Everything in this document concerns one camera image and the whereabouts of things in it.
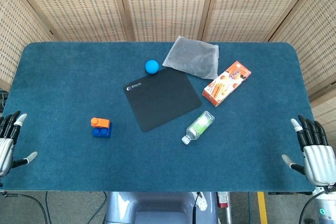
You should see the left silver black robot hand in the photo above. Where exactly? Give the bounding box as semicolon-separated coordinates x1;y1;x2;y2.
0;110;38;178

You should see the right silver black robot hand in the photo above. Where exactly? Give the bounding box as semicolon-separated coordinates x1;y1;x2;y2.
281;115;336;186

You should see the orange plastic block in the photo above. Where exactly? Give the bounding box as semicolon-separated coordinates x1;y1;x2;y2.
90;117;110;129

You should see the blue and orange toy block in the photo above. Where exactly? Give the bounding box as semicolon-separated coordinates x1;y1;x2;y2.
92;122;113;138

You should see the silver-blue robot base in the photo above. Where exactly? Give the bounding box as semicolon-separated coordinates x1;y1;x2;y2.
104;191;219;224

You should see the blue felt table cover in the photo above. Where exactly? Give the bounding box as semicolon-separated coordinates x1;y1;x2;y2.
0;41;316;193

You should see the woven wood-framed screen panel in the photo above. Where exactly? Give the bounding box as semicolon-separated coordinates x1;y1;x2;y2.
5;0;135;42
197;0;326;42
0;0;55;91
115;0;219;42
269;0;336;133

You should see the orange snack box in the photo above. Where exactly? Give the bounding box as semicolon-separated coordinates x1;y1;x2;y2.
202;61;252;107

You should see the clear green-label water bottle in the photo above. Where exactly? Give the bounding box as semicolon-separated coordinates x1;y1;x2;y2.
181;110;216;145

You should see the grey translucent plastic bag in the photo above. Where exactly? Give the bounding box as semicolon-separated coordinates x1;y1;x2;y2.
162;35;219;80

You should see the black mouse pad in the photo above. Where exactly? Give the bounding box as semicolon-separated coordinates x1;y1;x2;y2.
123;67;203;133

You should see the blue foam ball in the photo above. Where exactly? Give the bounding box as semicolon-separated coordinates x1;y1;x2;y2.
144;59;160;74

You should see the black right hand cable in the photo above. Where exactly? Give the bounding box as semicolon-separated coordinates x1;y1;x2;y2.
303;186;330;224

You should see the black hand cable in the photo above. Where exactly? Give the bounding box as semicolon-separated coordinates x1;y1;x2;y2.
0;191;50;224
303;186;330;224

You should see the black left hand cable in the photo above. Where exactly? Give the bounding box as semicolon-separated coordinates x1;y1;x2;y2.
0;191;50;224

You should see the blue floor cable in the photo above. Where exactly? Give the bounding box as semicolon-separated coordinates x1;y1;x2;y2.
96;191;108;221

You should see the white bracket on base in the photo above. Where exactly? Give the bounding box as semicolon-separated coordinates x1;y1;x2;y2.
195;191;208;212

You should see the black base cable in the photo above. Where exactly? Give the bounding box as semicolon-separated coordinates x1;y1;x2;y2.
192;191;202;224

